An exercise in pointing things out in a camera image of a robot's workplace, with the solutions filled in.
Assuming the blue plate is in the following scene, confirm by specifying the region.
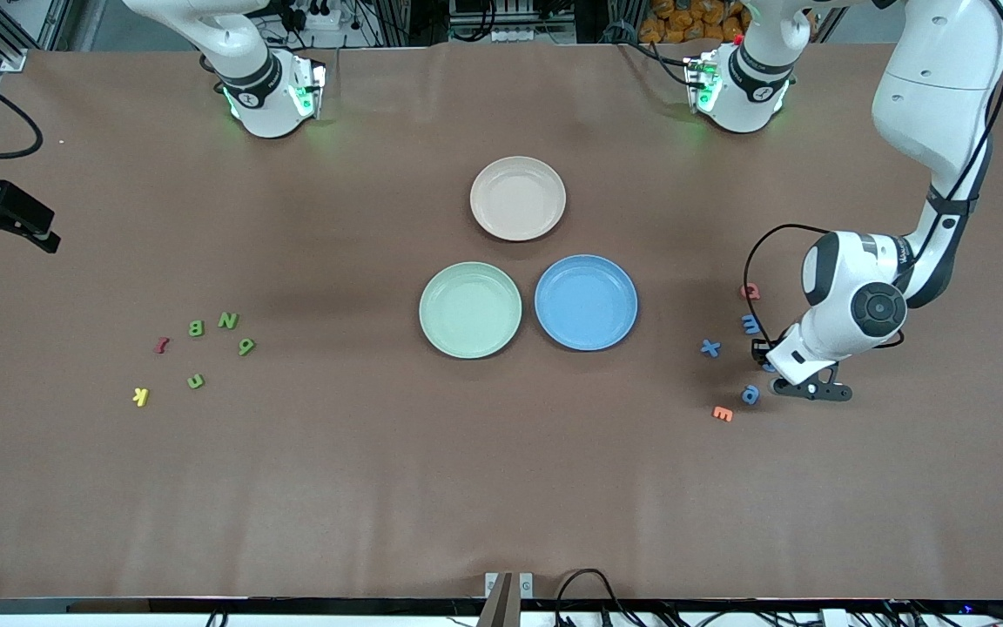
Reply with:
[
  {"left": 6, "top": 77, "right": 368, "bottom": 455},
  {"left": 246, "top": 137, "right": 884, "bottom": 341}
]
[{"left": 534, "top": 253, "right": 639, "bottom": 352}]

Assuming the beige plate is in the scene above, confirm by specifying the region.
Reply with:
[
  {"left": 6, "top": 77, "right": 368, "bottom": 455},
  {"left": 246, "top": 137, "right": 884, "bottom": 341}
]
[{"left": 469, "top": 156, "right": 568, "bottom": 242}]

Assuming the green plate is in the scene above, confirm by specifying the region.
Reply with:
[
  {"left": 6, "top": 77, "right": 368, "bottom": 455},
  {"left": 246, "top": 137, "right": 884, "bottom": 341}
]
[{"left": 419, "top": 261, "right": 523, "bottom": 360}]

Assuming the pile of orange packets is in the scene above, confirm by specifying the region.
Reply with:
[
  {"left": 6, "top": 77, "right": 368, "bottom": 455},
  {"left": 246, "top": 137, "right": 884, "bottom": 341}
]
[{"left": 639, "top": 0, "right": 751, "bottom": 44}]

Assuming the white power strip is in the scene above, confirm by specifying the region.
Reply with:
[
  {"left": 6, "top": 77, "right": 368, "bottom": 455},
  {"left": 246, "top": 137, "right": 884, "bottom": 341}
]
[{"left": 288, "top": 0, "right": 343, "bottom": 31}]

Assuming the long white socket strip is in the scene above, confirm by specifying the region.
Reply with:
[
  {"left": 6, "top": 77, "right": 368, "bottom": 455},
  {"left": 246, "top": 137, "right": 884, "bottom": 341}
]
[{"left": 449, "top": 24, "right": 576, "bottom": 44}]

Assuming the black looped cable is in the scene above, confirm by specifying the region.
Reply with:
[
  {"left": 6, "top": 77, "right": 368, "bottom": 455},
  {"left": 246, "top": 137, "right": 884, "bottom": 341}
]
[{"left": 552, "top": 568, "right": 637, "bottom": 627}]

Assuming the silver camera mount bracket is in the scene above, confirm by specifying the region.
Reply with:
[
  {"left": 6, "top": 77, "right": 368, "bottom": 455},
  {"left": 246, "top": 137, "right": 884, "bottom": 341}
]
[{"left": 477, "top": 570, "right": 535, "bottom": 627}]

